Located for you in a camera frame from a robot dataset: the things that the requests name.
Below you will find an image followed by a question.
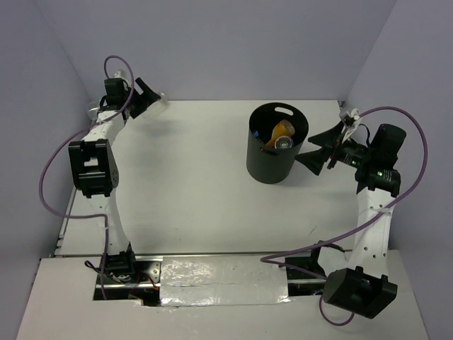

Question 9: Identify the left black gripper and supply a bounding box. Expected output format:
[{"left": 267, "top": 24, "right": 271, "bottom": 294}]
[{"left": 122, "top": 77, "right": 161, "bottom": 119}]

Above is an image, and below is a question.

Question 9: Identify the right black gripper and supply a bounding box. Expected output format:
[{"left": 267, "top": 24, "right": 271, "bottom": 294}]
[{"left": 295, "top": 120, "right": 375, "bottom": 175}]

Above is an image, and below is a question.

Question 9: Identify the clear square plastic bottle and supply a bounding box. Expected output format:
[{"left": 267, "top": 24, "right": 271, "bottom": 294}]
[{"left": 148, "top": 92, "right": 168, "bottom": 114}]

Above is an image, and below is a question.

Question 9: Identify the clear bottle blue cap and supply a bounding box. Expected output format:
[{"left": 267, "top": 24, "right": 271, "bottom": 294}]
[{"left": 274, "top": 135, "right": 294, "bottom": 149}]

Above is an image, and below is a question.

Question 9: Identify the orange juice bottle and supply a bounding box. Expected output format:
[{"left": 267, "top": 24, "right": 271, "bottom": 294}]
[{"left": 266, "top": 120, "right": 295, "bottom": 147}]

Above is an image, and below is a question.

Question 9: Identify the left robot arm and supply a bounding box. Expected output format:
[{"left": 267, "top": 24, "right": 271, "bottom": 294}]
[{"left": 68, "top": 76, "right": 161, "bottom": 282}]

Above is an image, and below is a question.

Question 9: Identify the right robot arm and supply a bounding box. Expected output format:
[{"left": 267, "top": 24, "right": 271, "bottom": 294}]
[{"left": 295, "top": 123, "right": 406, "bottom": 319}]

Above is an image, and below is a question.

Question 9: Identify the black round bin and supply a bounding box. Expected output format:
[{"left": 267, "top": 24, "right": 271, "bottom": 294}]
[{"left": 246, "top": 102, "right": 309, "bottom": 184}]

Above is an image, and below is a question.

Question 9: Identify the silver foil tape patch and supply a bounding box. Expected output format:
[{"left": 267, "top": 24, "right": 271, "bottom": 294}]
[{"left": 159, "top": 255, "right": 290, "bottom": 307}]

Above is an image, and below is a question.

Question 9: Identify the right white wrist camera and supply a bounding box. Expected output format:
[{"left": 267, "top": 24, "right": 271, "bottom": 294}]
[{"left": 339, "top": 108, "right": 361, "bottom": 142}]

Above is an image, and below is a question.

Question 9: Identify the aluminium mounting rail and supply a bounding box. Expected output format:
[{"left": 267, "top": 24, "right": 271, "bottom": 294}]
[{"left": 84, "top": 254, "right": 324, "bottom": 307}]

